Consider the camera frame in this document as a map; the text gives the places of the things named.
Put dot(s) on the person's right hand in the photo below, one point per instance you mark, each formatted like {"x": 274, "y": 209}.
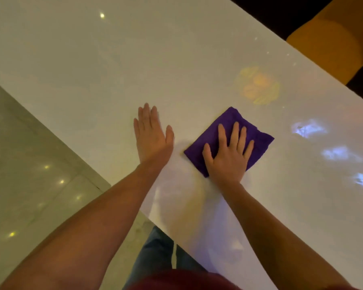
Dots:
{"x": 227, "y": 166}

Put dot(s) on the person's left hand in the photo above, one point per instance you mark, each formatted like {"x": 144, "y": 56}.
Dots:
{"x": 151, "y": 141}

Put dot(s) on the person's left middle finger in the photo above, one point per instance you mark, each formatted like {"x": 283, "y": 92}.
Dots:
{"x": 147, "y": 116}

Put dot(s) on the person's right little finger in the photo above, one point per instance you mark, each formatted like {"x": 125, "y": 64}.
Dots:
{"x": 249, "y": 149}

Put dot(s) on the person's left thumb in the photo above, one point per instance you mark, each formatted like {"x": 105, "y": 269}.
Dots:
{"x": 170, "y": 137}

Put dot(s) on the person's right middle finger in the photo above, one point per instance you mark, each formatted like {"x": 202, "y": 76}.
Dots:
{"x": 234, "y": 134}

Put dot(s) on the person's right thumb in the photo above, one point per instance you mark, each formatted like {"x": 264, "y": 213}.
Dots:
{"x": 207, "y": 155}

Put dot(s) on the person's left little finger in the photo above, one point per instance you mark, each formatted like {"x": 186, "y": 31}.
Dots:
{"x": 136, "y": 128}

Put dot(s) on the purple cleaning cloth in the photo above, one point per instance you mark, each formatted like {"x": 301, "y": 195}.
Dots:
{"x": 230, "y": 120}

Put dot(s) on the person's left forearm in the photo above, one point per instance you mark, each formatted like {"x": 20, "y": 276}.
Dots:
{"x": 93, "y": 223}

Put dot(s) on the person's right forearm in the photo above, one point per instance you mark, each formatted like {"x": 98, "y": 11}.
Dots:
{"x": 269, "y": 232}

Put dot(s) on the person's blue jeans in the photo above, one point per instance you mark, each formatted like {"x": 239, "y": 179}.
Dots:
{"x": 154, "y": 253}

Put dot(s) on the person's dark red shirt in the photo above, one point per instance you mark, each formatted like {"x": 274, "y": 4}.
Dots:
{"x": 184, "y": 282}

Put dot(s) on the orange upholstered chair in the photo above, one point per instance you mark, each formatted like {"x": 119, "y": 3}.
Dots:
{"x": 329, "y": 42}

